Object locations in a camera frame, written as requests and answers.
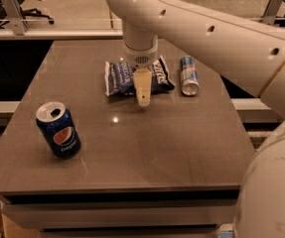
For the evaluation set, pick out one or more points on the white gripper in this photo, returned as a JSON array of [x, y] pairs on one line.
[[140, 59]]

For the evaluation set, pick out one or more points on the blue chip bag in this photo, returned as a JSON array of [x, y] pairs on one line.
[[118, 78]]

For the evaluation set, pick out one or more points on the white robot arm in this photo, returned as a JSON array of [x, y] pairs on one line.
[[251, 55]]

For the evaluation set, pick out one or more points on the red bull can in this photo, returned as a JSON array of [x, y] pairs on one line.
[[188, 76]]

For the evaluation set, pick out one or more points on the blue pepsi can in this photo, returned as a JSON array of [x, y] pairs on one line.
[[55, 122]]

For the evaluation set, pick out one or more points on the grey drawer cabinet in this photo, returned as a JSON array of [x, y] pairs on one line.
[[123, 210]]

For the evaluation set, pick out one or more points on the blue floor object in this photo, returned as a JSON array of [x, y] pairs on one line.
[[225, 234]]

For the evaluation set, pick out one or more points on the metal railing post left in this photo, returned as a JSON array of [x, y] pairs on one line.
[[15, 17]]

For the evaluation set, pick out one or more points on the metal railing post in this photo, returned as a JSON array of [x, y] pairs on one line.
[[271, 11], [15, 17]]

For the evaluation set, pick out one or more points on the metal railing post right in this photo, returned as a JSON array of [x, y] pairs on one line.
[[271, 11]]

